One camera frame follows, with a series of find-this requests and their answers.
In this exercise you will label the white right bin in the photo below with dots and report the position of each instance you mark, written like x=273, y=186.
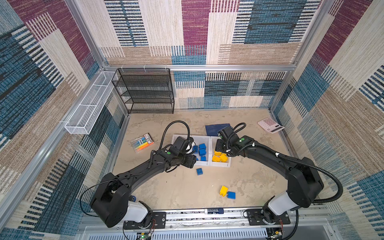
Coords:
x=217, y=144

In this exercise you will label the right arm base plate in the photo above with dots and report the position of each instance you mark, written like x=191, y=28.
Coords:
x=257, y=217

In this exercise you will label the pink calculator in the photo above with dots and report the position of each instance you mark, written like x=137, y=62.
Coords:
x=270, y=126

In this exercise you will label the blue long lego brick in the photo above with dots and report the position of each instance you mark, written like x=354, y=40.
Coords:
x=202, y=152

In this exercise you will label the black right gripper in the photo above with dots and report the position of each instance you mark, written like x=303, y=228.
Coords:
x=218, y=146

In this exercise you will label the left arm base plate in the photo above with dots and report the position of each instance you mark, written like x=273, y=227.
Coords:
x=156, y=220

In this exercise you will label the black wire shelf rack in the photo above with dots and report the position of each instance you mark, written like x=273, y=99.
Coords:
x=145, y=91

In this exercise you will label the white middle bin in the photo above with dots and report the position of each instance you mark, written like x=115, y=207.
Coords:
x=202, y=140

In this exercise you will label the white bin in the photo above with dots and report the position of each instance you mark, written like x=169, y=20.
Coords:
x=182, y=142
x=217, y=144
x=202, y=140

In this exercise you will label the yellow long lego brick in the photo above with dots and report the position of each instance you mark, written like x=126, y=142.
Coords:
x=216, y=159

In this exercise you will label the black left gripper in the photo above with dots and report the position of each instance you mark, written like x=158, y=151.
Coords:
x=191, y=159

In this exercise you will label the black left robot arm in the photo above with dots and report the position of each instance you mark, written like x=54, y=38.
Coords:
x=112, y=201

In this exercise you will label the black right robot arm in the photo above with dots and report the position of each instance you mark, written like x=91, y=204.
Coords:
x=304, y=181

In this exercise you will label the white wire mesh basket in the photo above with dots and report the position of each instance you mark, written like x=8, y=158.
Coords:
x=87, y=112

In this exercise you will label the aluminium front rail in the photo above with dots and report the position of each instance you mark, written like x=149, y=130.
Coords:
x=313, y=223

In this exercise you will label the pack of coloured markers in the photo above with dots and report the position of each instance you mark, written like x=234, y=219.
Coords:
x=142, y=142

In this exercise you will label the white left bin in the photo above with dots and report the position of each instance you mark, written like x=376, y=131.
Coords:
x=182, y=142

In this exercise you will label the blue book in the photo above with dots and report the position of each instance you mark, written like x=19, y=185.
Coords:
x=212, y=130

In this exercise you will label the blue small lego brick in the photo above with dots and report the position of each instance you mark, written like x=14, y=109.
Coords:
x=199, y=171

